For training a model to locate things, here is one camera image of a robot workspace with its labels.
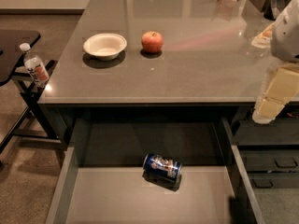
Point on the blue pepsi can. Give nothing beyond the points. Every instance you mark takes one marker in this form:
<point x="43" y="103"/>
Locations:
<point x="162" y="167"/>

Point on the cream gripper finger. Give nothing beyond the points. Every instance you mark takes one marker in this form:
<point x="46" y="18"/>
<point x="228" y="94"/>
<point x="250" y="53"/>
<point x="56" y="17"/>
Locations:
<point x="279" y="87"/>

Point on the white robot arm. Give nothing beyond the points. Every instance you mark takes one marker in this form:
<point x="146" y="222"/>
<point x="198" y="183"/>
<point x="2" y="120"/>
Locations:
<point x="284" y="43"/>

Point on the black side table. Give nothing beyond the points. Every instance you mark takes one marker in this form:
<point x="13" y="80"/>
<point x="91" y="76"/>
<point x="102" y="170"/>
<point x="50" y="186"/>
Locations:
<point x="11" y="63"/>

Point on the clear plastic water bottle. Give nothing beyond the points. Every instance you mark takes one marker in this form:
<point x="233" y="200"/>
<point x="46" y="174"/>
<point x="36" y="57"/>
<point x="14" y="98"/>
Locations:
<point x="34" y="65"/>

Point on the white paper bowl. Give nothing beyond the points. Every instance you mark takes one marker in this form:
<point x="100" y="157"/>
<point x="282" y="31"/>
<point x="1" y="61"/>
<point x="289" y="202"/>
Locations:
<point x="106" y="46"/>

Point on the glass jar with snacks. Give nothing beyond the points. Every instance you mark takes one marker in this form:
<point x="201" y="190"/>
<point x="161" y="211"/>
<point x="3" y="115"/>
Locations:
<point x="262" y="40"/>

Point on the closed dark lower drawers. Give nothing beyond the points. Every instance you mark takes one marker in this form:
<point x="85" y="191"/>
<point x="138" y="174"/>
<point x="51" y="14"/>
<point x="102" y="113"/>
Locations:
<point x="272" y="168"/>

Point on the open grey top drawer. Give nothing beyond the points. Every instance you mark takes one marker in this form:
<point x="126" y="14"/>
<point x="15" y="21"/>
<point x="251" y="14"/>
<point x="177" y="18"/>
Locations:
<point x="103" y="181"/>

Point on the red apple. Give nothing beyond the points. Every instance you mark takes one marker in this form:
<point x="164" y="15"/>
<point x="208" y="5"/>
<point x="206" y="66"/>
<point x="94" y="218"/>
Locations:
<point x="152" y="42"/>

